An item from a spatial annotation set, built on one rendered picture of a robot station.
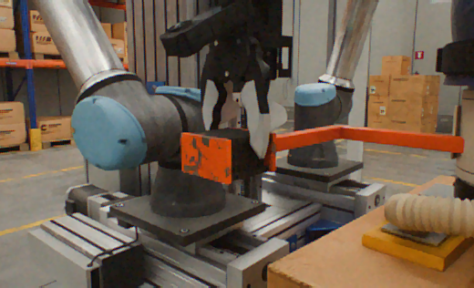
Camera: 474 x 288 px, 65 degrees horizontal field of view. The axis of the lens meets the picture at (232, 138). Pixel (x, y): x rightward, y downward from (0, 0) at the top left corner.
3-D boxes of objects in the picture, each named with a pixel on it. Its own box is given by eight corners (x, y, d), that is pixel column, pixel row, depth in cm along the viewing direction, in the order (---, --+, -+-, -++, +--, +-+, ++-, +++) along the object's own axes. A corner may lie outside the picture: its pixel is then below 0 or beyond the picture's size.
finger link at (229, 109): (238, 145, 54) (255, 85, 50) (207, 150, 50) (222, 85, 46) (224, 136, 56) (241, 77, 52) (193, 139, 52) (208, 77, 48)
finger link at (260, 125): (303, 149, 46) (285, 77, 47) (272, 155, 42) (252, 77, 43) (284, 154, 48) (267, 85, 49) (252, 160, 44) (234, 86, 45)
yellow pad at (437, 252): (443, 274, 42) (447, 232, 42) (360, 247, 50) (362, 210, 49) (510, 204, 66) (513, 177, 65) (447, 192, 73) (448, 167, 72)
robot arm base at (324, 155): (276, 163, 111) (277, 129, 110) (303, 155, 122) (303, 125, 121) (323, 171, 101) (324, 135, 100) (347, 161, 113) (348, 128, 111)
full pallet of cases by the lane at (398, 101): (418, 148, 700) (427, 52, 672) (365, 141, 766) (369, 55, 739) (436, 139, 790) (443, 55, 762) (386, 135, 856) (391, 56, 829)
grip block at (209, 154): (227, 185, 41) (226, 140, 41) (180, 171, 48) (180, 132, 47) (276, 171, 47) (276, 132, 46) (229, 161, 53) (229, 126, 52)
